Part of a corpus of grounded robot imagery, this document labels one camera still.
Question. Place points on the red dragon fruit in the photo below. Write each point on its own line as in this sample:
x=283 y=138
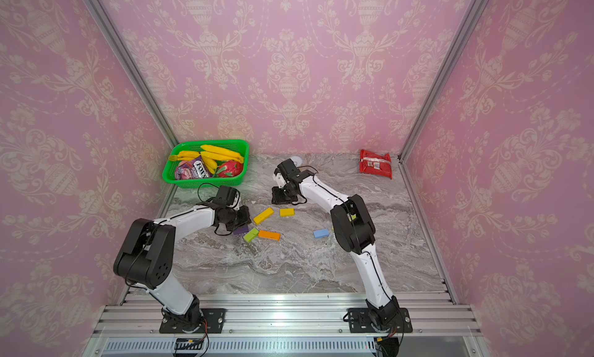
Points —
x=229 y=169

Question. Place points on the lime green block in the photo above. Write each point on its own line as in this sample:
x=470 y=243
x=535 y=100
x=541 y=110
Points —
x=251 y=235

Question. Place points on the green plastic basket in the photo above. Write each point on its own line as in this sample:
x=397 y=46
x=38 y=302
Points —
x=240 y=146

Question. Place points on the small yellow block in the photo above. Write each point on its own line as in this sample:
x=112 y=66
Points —
x=287 y=212

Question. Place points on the yellow banana bunch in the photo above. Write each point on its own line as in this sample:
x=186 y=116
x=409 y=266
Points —
x=210 y=155

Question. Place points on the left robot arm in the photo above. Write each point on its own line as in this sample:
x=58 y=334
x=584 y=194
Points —
x=145 y=260

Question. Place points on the red snack bag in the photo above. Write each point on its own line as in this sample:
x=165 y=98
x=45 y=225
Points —
x=375 y=164

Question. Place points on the yellow paper cup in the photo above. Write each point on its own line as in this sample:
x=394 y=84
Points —
x=298 y=161

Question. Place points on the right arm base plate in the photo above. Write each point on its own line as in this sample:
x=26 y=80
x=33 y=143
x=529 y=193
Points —
x=359 y=321

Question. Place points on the aluminium rail frame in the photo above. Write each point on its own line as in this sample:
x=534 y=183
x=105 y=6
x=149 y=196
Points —
x=290 y=324

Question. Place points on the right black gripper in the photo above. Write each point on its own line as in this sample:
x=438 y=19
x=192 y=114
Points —
x=272 y=198

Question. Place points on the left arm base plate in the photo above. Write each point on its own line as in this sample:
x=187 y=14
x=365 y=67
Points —
x=211 y=321

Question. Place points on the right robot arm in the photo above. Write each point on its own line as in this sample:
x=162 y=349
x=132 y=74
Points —
x=354 y=231

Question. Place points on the long yellow block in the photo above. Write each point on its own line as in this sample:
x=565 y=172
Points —
x=260 y=218

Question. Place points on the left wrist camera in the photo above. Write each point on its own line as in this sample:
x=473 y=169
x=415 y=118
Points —
x=227 y=197

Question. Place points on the light blue block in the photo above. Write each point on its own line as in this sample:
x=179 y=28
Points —
x=319 y=234

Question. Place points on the purple snack packet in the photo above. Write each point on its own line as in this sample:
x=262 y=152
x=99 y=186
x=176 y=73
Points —
x=192 y=169

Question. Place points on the purple block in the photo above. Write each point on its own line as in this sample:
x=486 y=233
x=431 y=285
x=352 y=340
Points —
x=241 y=230

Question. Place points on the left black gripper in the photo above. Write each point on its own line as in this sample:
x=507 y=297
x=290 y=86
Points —
x=246 y=218

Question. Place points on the orange block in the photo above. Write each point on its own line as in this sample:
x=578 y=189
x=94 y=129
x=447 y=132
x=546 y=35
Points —
x=269 y=235

